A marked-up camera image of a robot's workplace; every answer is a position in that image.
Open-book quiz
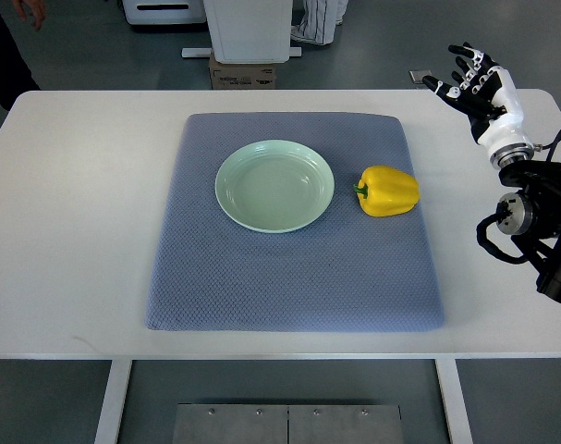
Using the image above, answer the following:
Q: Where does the grey floor socket plate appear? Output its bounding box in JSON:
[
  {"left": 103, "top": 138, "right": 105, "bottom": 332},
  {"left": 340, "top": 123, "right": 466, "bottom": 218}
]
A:
[{"left": 409, "top": 69, "right": 432, "bottom": 85}]

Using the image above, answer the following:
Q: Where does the cardboard box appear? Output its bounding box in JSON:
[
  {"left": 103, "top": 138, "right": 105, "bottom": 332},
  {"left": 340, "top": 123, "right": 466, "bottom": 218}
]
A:
[{"left": 209, "top": 53, "right": 276, "bottom": 90}]

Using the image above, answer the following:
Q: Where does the left white table leg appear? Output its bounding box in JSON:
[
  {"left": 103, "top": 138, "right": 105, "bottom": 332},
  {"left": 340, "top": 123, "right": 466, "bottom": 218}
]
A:
[{"left": 94, "top": 359, "right": 132, "bottom": 444}]

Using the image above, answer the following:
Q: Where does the light green plate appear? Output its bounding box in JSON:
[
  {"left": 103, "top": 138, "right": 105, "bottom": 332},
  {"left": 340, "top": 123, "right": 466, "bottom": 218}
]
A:
[{"left": 214, "top": 140, "right": 335, "bottom": 234}]

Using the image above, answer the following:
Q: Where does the yellow bell pepper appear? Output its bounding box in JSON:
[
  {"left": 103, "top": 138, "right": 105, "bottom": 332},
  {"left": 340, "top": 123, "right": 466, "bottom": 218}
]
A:
[{"left": 353, "top": 166, "right": 421, "bottom": 217}]

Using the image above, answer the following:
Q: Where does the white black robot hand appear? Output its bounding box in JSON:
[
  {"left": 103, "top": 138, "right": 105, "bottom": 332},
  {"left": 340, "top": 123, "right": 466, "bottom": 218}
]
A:
[{"left": 422, "top": 43, "right": 535, "bottom": 170}]

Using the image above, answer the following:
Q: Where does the metal base plate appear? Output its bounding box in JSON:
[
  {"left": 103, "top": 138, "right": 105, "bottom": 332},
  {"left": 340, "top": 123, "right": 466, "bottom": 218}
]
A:
[{"left": 173, "top": 404, "right": 404, "bottom": 443}]

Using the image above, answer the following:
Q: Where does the person in dark clothes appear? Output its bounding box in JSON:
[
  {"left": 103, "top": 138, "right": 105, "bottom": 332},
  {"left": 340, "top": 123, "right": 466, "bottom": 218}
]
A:
[{"left": 0, "top": 13, "right": 40, "bottom": 111}]

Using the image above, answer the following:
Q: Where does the white cabinet with slot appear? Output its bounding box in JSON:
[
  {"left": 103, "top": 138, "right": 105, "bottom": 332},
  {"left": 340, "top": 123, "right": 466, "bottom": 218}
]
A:
[{"left": 121, "top": 0, "right": 207, "bottom": 26}]

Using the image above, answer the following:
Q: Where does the white pedestal machine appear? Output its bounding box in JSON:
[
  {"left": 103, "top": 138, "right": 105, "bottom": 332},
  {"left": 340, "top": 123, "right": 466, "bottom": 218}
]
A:
[{"left": 181, "top": 0, "right": 302, "bottom": 65}]

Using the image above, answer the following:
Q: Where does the right white table leg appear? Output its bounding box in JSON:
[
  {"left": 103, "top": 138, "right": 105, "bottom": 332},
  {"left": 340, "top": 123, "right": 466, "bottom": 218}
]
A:
[{"left": 435, "top": 358, "right": 473, "bottom": 444}]

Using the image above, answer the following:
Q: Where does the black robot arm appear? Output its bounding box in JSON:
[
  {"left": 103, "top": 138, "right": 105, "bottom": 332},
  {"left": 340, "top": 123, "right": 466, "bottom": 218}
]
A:
[{"left": 476, "top": 130, "right": 561, "bottom": 304}]

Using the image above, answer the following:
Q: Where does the blue textured mat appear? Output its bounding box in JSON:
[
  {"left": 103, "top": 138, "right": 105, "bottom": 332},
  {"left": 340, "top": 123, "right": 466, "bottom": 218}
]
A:
[{"left": 145, "top": 112, "right": 445, "bottom": 332}]

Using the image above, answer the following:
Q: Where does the person in striped trousers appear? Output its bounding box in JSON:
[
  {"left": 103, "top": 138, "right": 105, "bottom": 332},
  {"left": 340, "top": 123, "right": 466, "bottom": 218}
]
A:
[{"left": 290, "top": 0, "right": 348, "bottom": 46}]

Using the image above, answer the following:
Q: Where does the white table leg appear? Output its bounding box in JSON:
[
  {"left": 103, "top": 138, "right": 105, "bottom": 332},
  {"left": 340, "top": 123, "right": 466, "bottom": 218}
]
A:
[
  {"left": 435, "top": 358, "right": 473, "bottom": 444},
  {"left": 94, "top": 359, "right": 132, "bottom": 444}
]

